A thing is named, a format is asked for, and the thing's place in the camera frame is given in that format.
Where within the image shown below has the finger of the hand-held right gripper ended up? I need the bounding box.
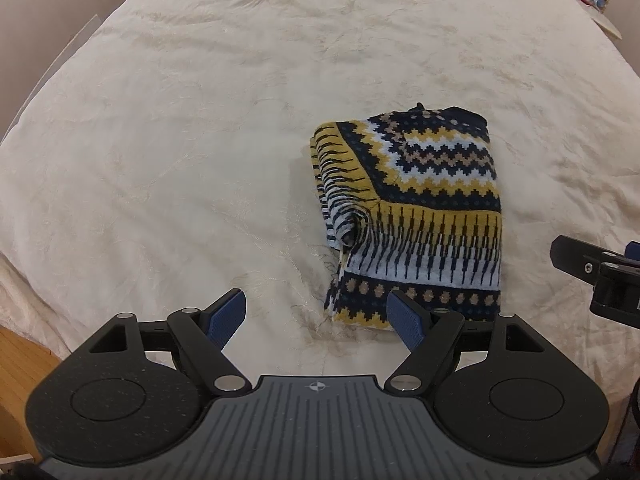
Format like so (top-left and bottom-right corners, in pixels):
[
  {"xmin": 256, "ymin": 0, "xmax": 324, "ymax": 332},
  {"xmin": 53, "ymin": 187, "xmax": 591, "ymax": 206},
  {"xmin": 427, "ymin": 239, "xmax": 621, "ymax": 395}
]
[
  {"xmin": 550, "ymin": 235, "xmax": 625, "ymax": 287},
  {"xmin": 589, "ymin": 260, "xmax": 640, "ymax": 332}
]

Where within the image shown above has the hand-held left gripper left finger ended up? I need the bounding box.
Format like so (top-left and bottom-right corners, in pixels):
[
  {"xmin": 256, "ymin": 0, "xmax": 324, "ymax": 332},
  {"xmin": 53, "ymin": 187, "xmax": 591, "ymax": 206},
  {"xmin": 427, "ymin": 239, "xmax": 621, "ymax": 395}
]
[{"xmin": 75, "ymin": 288, "xmax": 253, "ymax": 394}]

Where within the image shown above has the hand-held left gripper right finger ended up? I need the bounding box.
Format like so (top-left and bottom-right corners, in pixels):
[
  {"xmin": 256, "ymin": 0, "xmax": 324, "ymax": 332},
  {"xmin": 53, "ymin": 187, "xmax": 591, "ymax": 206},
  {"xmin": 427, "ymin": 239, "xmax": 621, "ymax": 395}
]
[{"xmin": 384, "ymin": 289, "xmax": 551, "ymax": 394}]

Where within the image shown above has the navy yellow patterned knit sweater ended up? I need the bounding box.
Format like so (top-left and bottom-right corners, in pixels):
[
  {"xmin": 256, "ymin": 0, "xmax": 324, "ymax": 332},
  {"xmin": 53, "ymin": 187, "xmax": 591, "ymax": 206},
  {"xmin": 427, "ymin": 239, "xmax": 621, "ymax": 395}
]
[{"xmin": 309, "ymin": 103, "xmax": 503, "ymax": 332}]

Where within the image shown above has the cream nightstand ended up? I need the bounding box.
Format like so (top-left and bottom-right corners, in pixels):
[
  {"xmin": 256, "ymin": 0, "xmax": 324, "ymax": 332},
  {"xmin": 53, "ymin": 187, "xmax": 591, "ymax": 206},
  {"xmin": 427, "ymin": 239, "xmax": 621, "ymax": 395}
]
[{"xmin": 545, "ymin": 0, "xmax": 624, "ymax": 41}]

